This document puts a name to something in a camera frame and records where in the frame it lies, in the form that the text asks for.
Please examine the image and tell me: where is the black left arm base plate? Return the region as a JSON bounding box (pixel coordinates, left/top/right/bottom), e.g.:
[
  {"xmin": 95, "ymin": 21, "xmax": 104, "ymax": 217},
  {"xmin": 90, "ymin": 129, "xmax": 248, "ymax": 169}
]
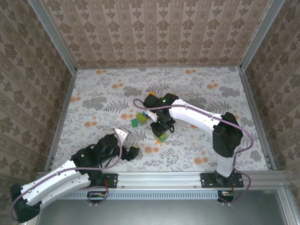
[{"xmin": 103, "ymin": 172, "xmax": 118, "ymax": 189}]

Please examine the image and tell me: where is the grey slotted cable duct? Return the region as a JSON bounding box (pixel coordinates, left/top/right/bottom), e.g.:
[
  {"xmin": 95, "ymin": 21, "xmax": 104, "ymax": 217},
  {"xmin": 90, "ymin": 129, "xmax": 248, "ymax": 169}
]
[{"xmin": 60, "ymin": 190, "xmax": 220, "ymax": 200}]

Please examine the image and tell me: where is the thin aluminium frame rail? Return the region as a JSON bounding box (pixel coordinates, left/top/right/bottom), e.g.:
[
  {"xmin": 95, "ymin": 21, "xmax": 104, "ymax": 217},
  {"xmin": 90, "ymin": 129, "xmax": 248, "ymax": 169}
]
[{"xmin": 75, "ymin": 65, "xmax": 242, "ymax": 70}]

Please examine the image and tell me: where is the grey metal panel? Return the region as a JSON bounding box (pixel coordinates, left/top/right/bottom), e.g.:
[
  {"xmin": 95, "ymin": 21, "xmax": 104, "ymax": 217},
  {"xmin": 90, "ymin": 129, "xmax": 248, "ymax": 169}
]
[{"xmin": 35, "ymin": 190, "xmax": 290, "ymax": 225}]

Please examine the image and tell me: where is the aluminium side frame rail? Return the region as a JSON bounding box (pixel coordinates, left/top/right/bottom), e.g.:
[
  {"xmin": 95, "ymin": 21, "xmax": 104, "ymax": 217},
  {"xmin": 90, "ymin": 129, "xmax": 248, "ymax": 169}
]
[
  {"xmin": 238, "ymin": 67, "xmax": 278, "ymax": 171},
  {"xmin": 44, "ymin": 70, "xmax": 78, "ymax": 172}
]

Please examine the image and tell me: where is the aluminium frame corner post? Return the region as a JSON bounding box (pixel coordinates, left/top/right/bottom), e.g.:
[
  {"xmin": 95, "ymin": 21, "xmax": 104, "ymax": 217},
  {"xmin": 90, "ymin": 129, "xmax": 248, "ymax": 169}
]
[{"xmin": 277, "ymin": 184, "xmax": 300, "ymax": 225}]

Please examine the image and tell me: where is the aluminium mounting rail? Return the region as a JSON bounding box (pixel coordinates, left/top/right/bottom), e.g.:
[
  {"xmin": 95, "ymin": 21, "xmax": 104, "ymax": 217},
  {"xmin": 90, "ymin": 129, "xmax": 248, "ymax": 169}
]
[{"xmin": 37, "ymin": 170, "xmax": 288, "ymax": 191}]

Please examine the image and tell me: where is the black connector box with wires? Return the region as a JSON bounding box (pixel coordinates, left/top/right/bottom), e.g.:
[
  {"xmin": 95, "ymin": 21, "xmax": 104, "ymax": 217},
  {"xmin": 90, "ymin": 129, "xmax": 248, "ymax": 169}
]
[
  {"xmin": 87, "ymin": 191, "xmax": 106, "ymax": 204},
  {"xmin": 217, "ymin": 190, "xmax": 235, "ymax": 203}
]

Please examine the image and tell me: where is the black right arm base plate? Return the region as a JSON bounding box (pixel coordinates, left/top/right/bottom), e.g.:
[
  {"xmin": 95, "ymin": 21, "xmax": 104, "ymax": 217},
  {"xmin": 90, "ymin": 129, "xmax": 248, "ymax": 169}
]
[{"xmin": 200, "ymin": 172, "xmax": 244, "ymax": 189}]

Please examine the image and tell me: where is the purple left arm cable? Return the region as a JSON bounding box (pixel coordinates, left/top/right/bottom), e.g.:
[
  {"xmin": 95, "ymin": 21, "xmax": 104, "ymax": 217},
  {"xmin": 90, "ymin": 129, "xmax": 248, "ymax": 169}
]
[{"xmin": 10, "ymin": 128, "xmax": 123, "ymax": 222}]

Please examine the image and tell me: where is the floral printed table cover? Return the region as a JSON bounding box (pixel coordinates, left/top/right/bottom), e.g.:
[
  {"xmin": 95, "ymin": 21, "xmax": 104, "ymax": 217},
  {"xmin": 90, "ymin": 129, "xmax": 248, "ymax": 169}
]
[{"xmin": 50, "ymin": 67, "xmax": 269, "ymax": 173}]

